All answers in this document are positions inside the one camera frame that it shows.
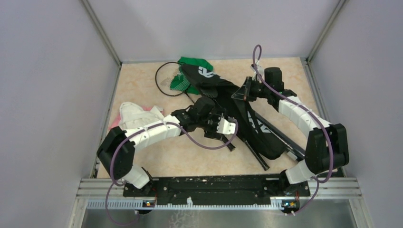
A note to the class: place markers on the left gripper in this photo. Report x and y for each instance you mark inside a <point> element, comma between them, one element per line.
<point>212,133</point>

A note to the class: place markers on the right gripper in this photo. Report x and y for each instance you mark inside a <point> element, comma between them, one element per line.
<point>243,93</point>

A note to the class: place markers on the black racket bag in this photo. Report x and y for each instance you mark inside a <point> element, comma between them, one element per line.
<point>210,80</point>

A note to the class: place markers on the badminton racket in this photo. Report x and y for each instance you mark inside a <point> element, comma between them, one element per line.
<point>174,85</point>
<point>258,155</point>

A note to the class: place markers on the black shuttlecock tube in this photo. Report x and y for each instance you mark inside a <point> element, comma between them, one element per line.
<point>286,141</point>

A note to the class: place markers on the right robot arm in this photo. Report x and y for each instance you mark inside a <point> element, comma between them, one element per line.
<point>327,146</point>

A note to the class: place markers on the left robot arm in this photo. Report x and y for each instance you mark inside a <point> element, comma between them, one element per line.
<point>117,150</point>

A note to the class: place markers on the green cloth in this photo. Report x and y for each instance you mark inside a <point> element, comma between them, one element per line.
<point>188,67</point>

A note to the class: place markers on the white towel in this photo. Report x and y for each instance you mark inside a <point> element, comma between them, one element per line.
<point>158,115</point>

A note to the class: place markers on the pink cloth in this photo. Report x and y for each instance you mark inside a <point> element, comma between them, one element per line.
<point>115,121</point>

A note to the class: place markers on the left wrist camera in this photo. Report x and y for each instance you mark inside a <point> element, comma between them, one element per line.
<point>227,126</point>

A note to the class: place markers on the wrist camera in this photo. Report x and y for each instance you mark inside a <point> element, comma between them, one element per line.
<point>227,126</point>
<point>256,69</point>

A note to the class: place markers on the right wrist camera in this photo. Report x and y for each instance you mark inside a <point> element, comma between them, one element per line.
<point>256,69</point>

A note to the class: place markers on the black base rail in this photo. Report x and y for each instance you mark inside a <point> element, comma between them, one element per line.
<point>218,191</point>

